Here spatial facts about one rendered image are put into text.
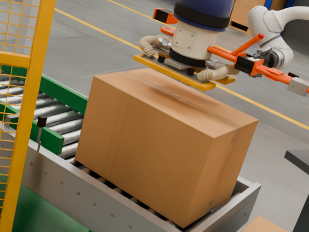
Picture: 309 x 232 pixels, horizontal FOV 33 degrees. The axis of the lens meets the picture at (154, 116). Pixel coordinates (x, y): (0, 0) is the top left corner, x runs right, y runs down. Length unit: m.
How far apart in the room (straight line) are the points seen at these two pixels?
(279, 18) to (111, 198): 1.03
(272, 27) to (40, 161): 1.13
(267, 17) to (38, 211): 1.57
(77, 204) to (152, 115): 0.48
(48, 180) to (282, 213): 1.92
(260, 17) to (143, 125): 0.70
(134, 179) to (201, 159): 0.34
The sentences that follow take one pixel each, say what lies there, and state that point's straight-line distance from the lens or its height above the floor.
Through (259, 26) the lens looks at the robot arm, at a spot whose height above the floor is 1.30.
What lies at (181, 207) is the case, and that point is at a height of 0.63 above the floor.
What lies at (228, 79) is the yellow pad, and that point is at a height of 1.08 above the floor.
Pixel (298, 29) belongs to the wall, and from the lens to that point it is 10.75.
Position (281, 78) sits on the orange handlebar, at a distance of 1.95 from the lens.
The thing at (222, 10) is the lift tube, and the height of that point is 1.35.
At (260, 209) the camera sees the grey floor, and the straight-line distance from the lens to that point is 3.61.
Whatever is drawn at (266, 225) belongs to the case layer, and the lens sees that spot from 2.30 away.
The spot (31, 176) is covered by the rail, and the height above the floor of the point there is 0.47.
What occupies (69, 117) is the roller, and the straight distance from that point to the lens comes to 2.75.
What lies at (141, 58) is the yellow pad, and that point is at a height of 1.08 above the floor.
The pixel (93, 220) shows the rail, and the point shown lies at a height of 0.45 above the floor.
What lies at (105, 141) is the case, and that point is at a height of 0.71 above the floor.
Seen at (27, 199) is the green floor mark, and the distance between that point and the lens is 3.00.
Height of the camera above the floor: 1.63
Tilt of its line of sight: 21 degrees down
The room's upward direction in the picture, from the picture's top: 16 degrees clockwise
